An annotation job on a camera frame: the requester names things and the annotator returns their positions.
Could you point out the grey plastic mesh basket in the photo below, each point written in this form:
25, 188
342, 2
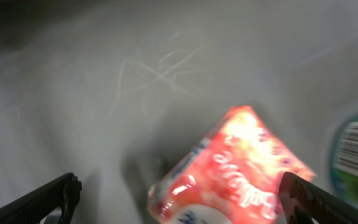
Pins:
117, 92

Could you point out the red white small carton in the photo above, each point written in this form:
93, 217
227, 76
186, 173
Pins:
231, 176

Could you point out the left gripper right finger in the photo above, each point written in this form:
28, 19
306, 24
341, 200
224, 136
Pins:
303, 202

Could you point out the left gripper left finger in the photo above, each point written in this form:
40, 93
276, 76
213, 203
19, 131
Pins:
54, 202

